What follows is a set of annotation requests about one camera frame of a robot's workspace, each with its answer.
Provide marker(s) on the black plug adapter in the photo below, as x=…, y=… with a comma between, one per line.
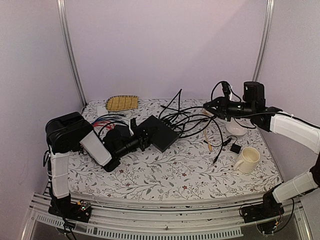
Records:
x=235, y=148

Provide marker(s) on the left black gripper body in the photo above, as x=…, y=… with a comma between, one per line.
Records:
x=130, y=147

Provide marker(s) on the aluminium front rail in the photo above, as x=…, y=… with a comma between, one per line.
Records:
x=204, y=219

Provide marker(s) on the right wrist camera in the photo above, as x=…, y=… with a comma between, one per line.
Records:
x=253, y=91

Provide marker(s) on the left aluminium frame post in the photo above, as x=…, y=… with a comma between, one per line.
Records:
x=61, y=7

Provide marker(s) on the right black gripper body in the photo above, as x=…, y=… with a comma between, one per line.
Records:
x=241, y=111

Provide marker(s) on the white floral table mat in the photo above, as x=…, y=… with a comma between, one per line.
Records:
x=187, y=170

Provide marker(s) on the woven bamboo tray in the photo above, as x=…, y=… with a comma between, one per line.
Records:
x=122, y=103

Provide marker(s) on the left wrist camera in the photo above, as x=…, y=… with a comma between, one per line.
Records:
x=116, y=137

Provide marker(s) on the white ceramic bowl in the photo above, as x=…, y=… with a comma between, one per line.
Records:
x=235, y=129

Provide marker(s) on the white card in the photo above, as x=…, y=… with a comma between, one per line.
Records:
x=101, y=110

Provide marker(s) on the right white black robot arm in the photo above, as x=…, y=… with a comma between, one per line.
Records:
x=273, y=119

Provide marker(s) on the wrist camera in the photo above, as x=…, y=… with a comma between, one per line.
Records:
x=253, y=91
x=116, y=137

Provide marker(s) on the cream ceramic mug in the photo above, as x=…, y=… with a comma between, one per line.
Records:
x=247, y=160

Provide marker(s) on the black network switch box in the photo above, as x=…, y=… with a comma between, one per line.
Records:
x=163, y=136

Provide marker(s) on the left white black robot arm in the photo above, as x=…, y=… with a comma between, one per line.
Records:
x=71, y=132

